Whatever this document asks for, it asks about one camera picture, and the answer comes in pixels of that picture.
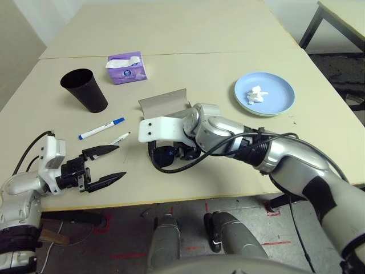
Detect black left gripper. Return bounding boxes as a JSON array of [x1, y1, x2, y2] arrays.
[[55, 144, 128, 194]]

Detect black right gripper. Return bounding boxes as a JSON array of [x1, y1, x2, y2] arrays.
[[175, 139, 202, 161]]

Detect black sunglasses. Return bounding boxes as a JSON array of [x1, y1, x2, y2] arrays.
[[148, 144, 179, 169]]

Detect white marker with black cap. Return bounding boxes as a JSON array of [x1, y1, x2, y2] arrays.
[[109, 131, 132, 146]]

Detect grey glasses case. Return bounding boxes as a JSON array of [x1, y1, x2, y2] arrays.
[[138, 88, 194, 120]]

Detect blue plastic plate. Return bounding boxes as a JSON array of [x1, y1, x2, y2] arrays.
[[234, 71, 296, 115]]

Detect white marker with blue cap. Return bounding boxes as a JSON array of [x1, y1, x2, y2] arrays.
[[78, 116, 125, 141]]

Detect black table foot bar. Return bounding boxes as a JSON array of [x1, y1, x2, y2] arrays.
[[269, 192, 309, 209], [39, 209, 111, 229]]

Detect black plastic cup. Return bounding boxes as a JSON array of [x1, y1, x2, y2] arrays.
[[60, 68, 108, 114]]

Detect brown wooden block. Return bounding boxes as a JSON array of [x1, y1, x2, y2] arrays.
[[38, 228, 71, 246]]

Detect green plastic plate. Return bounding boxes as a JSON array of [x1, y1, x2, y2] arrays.
[[235, 96, 294, 118]]

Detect grey robot left leg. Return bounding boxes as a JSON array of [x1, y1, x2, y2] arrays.
[[147, 213, 182, 269]]

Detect grey robot leg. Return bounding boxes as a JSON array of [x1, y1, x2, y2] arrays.
[[147, 213, 182, 269], [204, 211, 269, 259]]

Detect purple tissue box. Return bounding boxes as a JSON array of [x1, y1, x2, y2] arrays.
[[106, 51, 151, 86]]

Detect grey robot right leg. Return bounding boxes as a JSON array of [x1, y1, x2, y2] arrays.
[[204, 211, 269, 259]]

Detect white tissue sheet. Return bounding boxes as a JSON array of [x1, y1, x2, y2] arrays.
[[105, 56, 140, 69]]

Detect grey robot torso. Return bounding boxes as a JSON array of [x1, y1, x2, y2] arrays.
[[145, 253, 314, 274]]

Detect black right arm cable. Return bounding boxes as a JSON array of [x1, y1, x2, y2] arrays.
[[148, 128, 351, 274]]

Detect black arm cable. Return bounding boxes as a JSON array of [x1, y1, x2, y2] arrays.
[[13, 130, 55, 175], [148, 128, 351, 274]]

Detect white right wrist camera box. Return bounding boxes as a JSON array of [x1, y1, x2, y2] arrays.
[[137, 115, 190, 143]]

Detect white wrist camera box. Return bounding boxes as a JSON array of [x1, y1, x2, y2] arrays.
[[38, 136, 68, 196], [137, 115, 190, 143]]

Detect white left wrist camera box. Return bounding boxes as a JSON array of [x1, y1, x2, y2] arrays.
[[38, 136, 68, 196]]

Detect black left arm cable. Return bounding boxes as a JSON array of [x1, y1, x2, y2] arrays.
[[13, 130, 55, 175]]

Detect thin white floor wire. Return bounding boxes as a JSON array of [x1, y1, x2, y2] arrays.
[[45, 221, 95, 268]]

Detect beige side table black frame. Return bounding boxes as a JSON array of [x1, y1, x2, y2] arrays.
[[298, 0, 365, 55]]

